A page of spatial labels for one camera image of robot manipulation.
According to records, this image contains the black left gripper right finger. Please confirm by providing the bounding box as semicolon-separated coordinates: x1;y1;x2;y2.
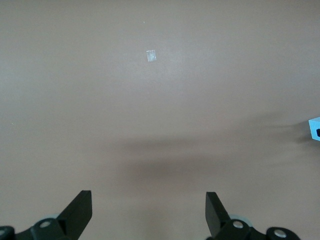
204;191;300;240

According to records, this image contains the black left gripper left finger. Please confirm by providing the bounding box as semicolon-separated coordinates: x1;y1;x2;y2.
0;190;93;240

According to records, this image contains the light blue foam block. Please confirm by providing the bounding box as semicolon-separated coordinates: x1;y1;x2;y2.
308;116;320;142

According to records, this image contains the small clear tape piece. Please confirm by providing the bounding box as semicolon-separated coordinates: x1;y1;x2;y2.
145;49;158;62

